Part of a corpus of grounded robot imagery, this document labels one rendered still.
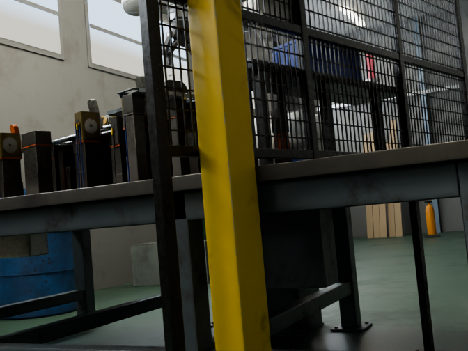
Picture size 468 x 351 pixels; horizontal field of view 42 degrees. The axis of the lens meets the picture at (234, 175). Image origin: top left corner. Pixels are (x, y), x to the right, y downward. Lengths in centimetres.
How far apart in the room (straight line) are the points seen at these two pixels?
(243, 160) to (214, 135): 9
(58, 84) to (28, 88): 38
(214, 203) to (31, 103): 436
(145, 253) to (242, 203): 455
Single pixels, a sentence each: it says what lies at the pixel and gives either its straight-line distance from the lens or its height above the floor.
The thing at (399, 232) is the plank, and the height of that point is 8.
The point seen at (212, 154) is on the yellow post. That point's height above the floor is 73.
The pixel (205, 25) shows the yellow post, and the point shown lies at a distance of 155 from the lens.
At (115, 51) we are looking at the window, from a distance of 681.
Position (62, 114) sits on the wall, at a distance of 600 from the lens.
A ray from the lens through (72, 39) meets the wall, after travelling 634.
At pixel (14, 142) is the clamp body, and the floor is 102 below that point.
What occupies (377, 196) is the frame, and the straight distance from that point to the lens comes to 146.
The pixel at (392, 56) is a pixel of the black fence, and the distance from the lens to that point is 246.
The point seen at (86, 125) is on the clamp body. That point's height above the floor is 99.
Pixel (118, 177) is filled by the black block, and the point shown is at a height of 76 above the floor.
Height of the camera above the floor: 58
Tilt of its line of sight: 4 degrees up
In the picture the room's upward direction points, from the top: 5 degrees counter-clockwise
